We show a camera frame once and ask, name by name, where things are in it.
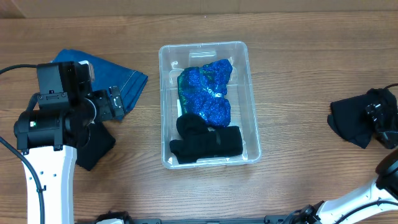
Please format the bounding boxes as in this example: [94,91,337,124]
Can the black taped cloth bundle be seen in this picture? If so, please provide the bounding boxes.
[169,114,243,164]

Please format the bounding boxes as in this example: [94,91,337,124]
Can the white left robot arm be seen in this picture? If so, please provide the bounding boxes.
[14,60,116,223]

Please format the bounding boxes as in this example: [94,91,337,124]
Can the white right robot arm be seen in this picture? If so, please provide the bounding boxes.
[170,86,397,223]

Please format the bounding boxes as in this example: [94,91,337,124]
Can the black folded cloth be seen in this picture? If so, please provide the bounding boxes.
[76,122,116,171]

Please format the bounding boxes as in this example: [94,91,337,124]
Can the white paper label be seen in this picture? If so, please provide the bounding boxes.
[177,99,182,118]

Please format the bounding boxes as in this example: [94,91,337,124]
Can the clear plastic storage bin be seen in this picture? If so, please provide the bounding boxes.
[159,41,262,169]

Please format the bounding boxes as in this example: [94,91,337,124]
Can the blue sequin cloth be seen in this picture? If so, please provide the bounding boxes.
[177,59,233,128]

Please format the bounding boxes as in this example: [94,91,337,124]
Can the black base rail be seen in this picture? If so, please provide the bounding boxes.
[76,210,299,224]

